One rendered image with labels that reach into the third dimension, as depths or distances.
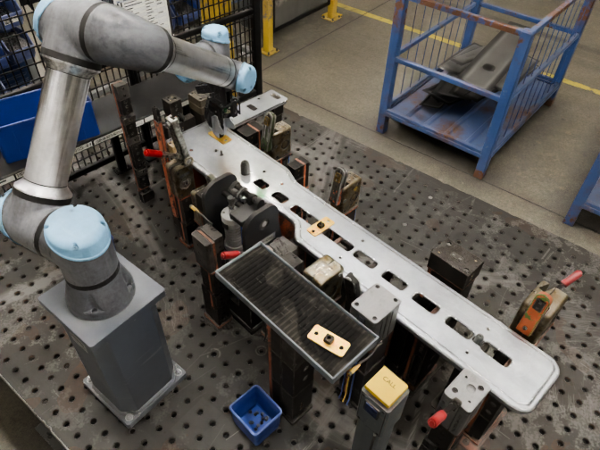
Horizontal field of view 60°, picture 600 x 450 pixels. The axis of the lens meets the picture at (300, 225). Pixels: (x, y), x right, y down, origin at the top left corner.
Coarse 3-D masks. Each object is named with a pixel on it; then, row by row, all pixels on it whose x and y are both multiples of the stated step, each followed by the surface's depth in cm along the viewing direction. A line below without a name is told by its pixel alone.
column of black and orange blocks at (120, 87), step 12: (120, 84) 168; (120, 96) 169; (120, 108) 173; (132, 108) 175; (120, 120) 178; (132, 120) 177; (132, 132) 180; (132, 144) 183; (132, 156) 186; (132, 168) 192; (144, 168) 192; (144, 180) 195; (144, 192) 199
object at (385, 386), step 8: (384, 368) 102; (376, 376) 100; (384, 376) 100; (392, 376) 101; (368, 384) 99; (376, 384) 99; (384, 384) 99; (392, 384) 99; (400, 384) 99; (376, 392) 98; (384, 392) 98; (392, 392) 98; (400, 392) 98; (384, 400) 97; (392, 400) 97
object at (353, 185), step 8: (352, 176) 162; (352, 184) 159; (360, 184) 163; (344, 192) 158; (352, 192) 162; (344, 200) 161; (352, 200) 165; (336, 208) 164; (344, 208) 164; (352, 208) 168; (352, 216) 171
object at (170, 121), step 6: (180, 114) 152; (168, 120) 151; (174, 120) 151; (180, 120) 154; (168, 126) 152; (174, 126) 152; (174, 132) 153; (180, 132) 155; (174, 138) 156; (180, 138) 156; (174, 144) 159; (180, 144) 157; (180, 150) 159; (186, 150) 160; (186, 156) 161
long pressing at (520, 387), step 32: (192, 128) 186; (224, 160) 173; (256, 160) 173; (256, 192) 162; (288, 192) 162; (352, 224) 153; (320, 256) 143; (352, 256) 144; (384, 256) 144; (416, 288) 136; (448, 288) 137; (416, 320) 129; (480, 320) 130; (448, 352) 123; (480, 352) 123; (512, 352) 123; (544, 352) 124; (512, 384) 117; (544, 384) 118
